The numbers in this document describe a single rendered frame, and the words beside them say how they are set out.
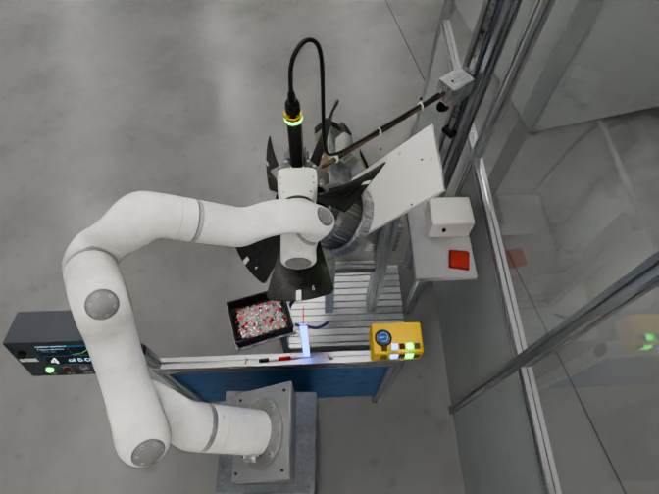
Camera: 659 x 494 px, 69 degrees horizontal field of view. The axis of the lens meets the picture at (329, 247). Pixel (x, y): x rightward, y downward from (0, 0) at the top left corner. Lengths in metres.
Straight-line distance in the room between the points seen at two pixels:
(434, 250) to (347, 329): 0.84
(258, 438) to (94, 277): 0.66
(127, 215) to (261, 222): 0.26
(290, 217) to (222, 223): 0.14
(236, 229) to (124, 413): 0.46
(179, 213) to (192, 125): 2.59
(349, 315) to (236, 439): 1.42
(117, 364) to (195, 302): 1.77
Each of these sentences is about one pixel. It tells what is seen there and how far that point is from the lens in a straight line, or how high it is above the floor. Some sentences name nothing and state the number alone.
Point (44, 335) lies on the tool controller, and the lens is 1.58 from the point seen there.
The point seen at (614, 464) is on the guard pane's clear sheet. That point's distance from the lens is 1.38.
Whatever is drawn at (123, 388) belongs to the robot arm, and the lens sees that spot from 1.14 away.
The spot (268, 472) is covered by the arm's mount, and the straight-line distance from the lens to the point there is 1.43.
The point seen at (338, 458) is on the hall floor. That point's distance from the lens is 2.57.
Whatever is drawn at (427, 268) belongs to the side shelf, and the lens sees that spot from 1.92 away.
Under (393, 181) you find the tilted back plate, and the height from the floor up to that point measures 1.22.
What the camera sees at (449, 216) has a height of 0.97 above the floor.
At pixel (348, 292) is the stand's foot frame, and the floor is 0.08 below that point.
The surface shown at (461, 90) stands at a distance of 1.65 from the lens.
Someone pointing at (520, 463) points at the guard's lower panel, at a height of 0.81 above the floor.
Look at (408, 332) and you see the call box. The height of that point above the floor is 1.07.
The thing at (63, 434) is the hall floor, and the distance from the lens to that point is 2.88.
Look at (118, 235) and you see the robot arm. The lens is 0.99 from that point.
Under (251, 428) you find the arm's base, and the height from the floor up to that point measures 1.21.
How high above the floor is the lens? 2.56
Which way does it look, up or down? 62 degrees down
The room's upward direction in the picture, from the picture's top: 1 degrees clockwise
